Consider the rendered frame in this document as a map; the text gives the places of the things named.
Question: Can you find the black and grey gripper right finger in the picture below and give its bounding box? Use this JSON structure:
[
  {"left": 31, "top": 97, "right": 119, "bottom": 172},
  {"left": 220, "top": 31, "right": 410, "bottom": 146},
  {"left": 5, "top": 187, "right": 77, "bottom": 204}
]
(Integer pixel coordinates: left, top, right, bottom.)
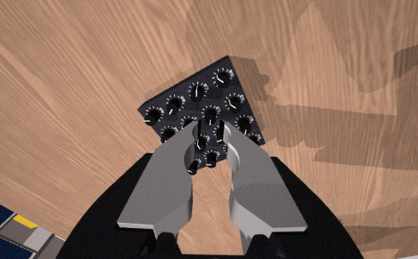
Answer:
[{"left": 219, "top": 119, "right": 364, "bottom": 259}]

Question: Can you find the black knob box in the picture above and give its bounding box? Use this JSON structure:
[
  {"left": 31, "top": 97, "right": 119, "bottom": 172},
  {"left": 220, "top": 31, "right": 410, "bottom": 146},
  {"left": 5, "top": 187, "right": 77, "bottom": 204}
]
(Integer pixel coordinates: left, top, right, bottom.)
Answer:
[{"left": 137, "top": 55, "right": 265, "bottom": 176}]

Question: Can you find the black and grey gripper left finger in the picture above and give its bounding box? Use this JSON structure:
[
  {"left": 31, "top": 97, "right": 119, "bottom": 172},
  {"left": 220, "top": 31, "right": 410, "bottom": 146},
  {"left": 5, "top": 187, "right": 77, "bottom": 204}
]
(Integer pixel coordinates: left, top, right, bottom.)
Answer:
[{"left": 56, "top": 119, "right": 201, "bottom": 259}]

